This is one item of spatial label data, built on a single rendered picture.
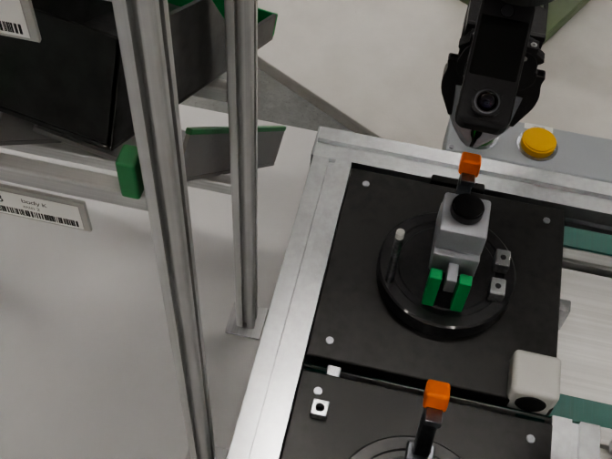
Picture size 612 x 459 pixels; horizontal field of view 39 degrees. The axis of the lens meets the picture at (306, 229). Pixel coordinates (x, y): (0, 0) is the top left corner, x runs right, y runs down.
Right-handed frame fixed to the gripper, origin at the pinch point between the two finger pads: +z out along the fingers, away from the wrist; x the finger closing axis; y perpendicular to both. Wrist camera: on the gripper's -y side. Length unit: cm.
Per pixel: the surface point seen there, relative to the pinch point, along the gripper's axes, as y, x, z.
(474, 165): -3.4, -0.4, -0.5
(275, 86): 104, 44, 107
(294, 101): 100, 37, 107
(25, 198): -32.4, 28.9, -22.3
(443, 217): -11.5, 1.8, -1.9
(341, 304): -16.1, 9.6, 9.6
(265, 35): -5.3, 20.4, -13.9
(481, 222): -11.3, -1.6, -1.9
